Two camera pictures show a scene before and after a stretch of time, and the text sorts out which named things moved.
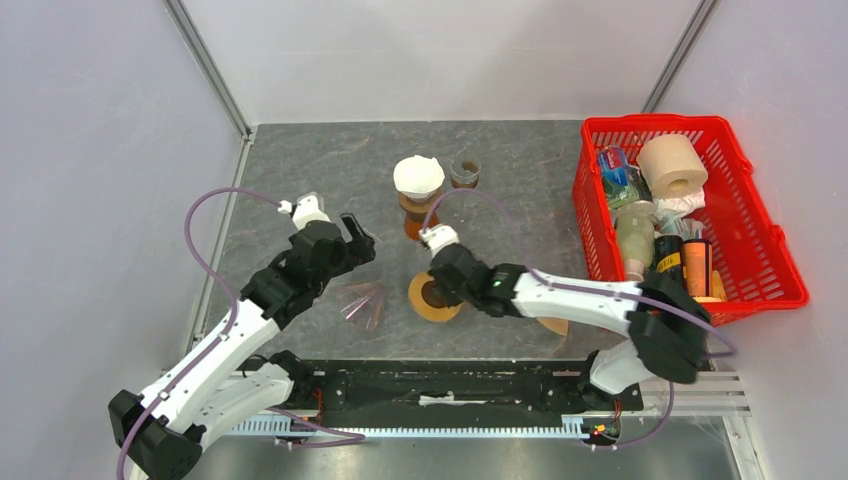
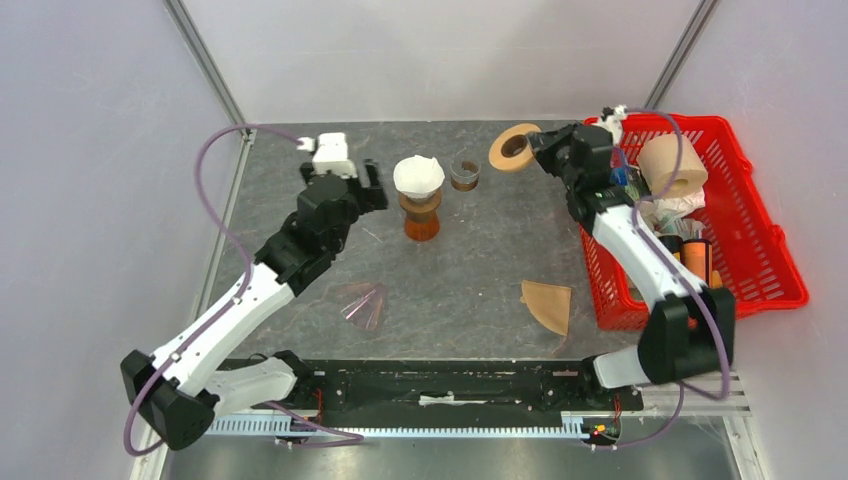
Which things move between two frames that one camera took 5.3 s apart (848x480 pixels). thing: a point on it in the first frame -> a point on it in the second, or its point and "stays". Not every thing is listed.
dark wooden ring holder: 419,205 stays
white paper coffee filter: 418,176 stays
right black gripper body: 453,296 -> 574,173
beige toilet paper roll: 671,166 stays
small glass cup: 464,174 stays
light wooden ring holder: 422,307 -> 512,151
